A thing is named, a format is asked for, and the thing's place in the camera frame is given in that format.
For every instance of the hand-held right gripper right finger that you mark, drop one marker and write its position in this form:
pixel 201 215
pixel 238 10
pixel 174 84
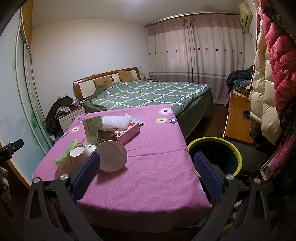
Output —
pixel 208 178

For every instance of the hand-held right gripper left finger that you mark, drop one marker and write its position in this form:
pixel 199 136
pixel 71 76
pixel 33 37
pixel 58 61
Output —
pixel 86 176

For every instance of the yellow rimmed trash bin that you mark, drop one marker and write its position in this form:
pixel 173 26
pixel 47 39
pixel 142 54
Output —
pixel 235 153

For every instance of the beige cardboard box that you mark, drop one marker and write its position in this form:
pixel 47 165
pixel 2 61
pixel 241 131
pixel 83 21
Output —
pixel 92 129

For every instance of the pink strawberry print box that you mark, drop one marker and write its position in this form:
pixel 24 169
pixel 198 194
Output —
pixel 129 133

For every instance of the white paper cup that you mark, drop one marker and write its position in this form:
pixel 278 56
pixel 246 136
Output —
pixel 78 154

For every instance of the green plastic wrapper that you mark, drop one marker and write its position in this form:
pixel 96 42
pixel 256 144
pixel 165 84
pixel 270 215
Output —
pixel 63 155

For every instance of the metal tin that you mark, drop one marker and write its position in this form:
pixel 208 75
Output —
pixel 107 136

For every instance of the sliding door wardrobe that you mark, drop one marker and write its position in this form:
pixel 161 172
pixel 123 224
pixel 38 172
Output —
pixel 23 104

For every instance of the white nightstand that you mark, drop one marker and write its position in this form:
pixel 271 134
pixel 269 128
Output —
pixel 69 120

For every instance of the pink floral tablecloth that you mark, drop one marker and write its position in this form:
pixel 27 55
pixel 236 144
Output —
pixel 150 166

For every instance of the dark jacket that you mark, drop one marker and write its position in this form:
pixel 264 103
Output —
pixel 55 111

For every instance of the white tissue pack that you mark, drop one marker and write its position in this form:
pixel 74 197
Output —
pixel 116 122

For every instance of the cluttered wooden cabinet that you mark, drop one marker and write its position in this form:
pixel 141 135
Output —
pixel 237 120

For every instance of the wooden headboard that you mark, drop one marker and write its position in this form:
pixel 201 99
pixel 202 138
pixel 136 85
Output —
pixel 89 87

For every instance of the brown pillow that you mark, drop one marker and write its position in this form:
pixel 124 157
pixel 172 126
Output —
pixel 126 76
pixel 103 82

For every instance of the green checked bed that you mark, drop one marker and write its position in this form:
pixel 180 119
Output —
pixel 157 95

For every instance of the white down jacket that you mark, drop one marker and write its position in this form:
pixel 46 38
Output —
pixel 263 97

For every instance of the pile of clothes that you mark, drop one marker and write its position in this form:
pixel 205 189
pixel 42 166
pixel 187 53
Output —
pixel 240 80

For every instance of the pink and white curtain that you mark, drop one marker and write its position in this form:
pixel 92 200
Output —
pixel 196 58

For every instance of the red dotted jacket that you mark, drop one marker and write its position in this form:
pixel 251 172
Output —
pixel 279 60

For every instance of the white wall socket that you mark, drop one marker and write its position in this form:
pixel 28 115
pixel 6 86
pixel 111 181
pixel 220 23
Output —
pixel 61 95

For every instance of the wall air conditioner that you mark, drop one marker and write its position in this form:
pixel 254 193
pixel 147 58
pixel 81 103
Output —
pixel 245 15

